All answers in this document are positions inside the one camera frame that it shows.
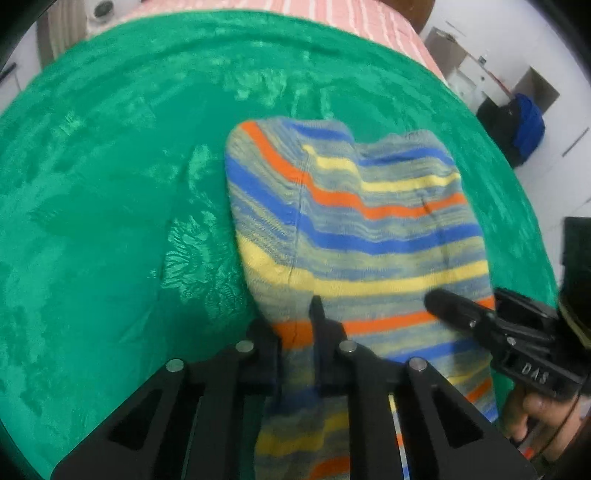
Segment striped knit sweater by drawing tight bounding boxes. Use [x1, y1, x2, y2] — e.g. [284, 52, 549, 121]
[224, 117, 498, 479]

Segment black clothes on chair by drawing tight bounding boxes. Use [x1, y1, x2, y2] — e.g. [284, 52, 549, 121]
[476, 99, 523, 169]

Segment right hand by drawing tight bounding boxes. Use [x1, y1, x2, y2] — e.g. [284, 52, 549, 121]
[500, 385, 590, 462]

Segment white wardrobe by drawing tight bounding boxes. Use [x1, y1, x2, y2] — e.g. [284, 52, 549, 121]
[516, 17, 590, 279]

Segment green satin bedspread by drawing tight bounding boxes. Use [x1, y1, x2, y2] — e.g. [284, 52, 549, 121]
[1, 10, 557, 479]

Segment blue garment on chair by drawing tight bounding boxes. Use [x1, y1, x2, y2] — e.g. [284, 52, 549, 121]
[512, 93, 546, 162]

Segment white desk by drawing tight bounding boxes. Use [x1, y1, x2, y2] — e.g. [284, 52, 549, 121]
[425, 27, 513, 114]

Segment brown wooden headboard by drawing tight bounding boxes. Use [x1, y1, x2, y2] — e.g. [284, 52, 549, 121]
[382, 0, 436, 33]

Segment pink striped bed sheet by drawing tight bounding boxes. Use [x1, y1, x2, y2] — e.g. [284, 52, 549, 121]
[120, 0, 445, 80]

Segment beige curtain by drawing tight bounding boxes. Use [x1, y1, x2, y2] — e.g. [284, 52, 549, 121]
[37, 0, 87, 69]

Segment small white fan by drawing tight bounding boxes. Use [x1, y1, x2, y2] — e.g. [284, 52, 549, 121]
[87, 0, 116, 25]

